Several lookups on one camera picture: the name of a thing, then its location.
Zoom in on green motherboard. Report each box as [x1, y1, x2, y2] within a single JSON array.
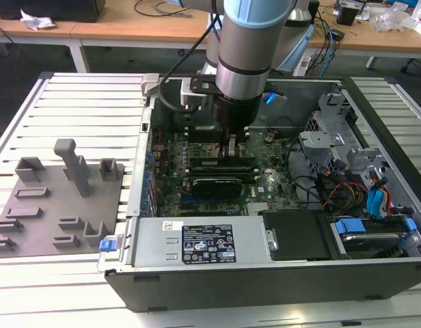
[[150, 128, 302, 218]]

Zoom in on silver metal drive cage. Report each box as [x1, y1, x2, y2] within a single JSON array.
[[297, 92, 416, 219]]

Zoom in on hard disk blue carrier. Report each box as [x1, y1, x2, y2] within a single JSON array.
[[331, 218, 416, 259]]

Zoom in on wooden desk white frame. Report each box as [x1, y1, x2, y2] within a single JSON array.
[[304, 13, 421, 69], [0, 0, 215, 73]]

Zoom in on grey power supply black label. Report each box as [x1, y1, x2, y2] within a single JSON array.
[[130, 217, 271, 269]]

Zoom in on white power strip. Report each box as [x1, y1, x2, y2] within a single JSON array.
[[292, 56, 312, 77]]

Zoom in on grey parts rack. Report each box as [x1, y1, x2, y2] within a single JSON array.
[[0, 136, 126, 259]]

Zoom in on black plastic shroud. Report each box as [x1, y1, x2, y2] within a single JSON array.
[[258, 210, 334, 262]]

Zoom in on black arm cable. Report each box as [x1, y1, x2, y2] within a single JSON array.
[[158, 13, 226, 113]]

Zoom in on clear plastic bags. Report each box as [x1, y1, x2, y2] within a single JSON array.
[[370, 1, 416, 33]]

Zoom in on black RAM slot bank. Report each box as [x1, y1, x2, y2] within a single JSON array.
[[185, 166, 261, 182], [185, 124, 251, 144]]

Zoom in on crumpled white paper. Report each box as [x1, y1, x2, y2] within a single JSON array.
[[19, 9, 57, 32]]

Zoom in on small black device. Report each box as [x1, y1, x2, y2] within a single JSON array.
[[336, 5, 360, 25]]

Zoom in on red yellow black wire bundle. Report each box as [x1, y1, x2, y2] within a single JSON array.
[[328, 182, 367, 209]]

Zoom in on large black box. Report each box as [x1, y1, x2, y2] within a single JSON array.
[[0, 0, 107, 23]]

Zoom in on black graphics card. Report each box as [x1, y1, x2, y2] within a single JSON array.
[[191, 176, 243, 198]]

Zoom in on tall black box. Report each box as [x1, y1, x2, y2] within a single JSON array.
[[308, 0, 321, 25]]

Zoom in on silver finned heatsink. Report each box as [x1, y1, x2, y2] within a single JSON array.
[[246, 202, 271, 215]]

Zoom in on blue flat data cable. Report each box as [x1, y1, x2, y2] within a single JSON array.
[[366, 189, 388, 221]]

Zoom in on black open PC case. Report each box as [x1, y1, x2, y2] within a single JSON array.
[[97, 73, 421, 314]]

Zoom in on blue plastic case latch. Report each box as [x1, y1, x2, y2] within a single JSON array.
[[98, 238, 116, 254]]

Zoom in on hanging blue cable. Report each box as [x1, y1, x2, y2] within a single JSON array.
[[325, 25, 336, 78]]

